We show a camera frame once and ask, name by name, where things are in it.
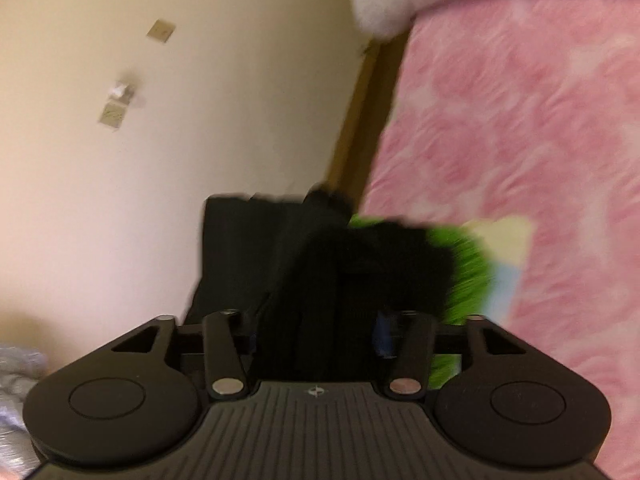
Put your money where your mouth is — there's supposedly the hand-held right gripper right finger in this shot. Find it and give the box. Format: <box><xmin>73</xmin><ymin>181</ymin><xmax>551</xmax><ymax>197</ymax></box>
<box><xmin>375</xmin><ymin>310</ymin><xmax>532</xmax><ymax>401</ymax></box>

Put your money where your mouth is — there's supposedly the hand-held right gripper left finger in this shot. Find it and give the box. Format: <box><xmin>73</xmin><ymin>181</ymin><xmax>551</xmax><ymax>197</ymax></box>
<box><xmin>110</xmin><ymin>309</ymin><xmax>258</xmax><ymax>401</ymax></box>

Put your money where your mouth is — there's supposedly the black garment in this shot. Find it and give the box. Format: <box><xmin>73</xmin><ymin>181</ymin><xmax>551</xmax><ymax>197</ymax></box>
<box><xmin>184</xmin><ymin>185</ymin><xmax>458</xmax><ymax>383</ymax></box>

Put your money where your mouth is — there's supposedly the green yellow printed cloth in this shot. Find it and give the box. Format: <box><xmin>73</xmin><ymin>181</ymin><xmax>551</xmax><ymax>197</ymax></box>
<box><xmin>347</xmin><ymin>214</ymin><xmax>535</xmax><ymax>391</ymax></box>

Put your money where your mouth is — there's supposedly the pale crumpled cloth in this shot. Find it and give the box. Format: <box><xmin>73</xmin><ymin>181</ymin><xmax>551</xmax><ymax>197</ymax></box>
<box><xmin>0</xmin><ymin>342</ymin><xmax>51</xmax><ymax>467</ymax></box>

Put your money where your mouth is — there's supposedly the pink floral blanket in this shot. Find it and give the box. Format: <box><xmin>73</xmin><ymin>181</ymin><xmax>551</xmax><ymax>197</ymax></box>
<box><xmin>357</xmin><ymin>0</ymin><xmax>640</xmax><ymax>480</ymax></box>

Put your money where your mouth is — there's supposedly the wooden bed frame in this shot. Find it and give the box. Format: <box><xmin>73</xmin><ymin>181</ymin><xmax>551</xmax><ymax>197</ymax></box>
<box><xmin>326</xmin><ymin>32</ymin><xmax>412</xmax><ymax>203</ymax></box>

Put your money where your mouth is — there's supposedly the beige wall socket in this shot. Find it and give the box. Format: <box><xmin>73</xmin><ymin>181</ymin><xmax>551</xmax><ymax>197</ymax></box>
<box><xmin>97</xmin><ymin>102</ymin><xmax>126</xmax><ymax>132</ymax></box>
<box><xmin>146</xmin><ymin>18</ymin><xmax>176</xmax><ymax>44</ymax></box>

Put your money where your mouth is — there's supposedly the white wall plug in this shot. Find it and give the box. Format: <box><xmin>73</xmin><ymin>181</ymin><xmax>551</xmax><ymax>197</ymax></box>
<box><xmin>109</xmin><ymin>79</ymin><xmax>139</xmax><ymax>104</ymax></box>

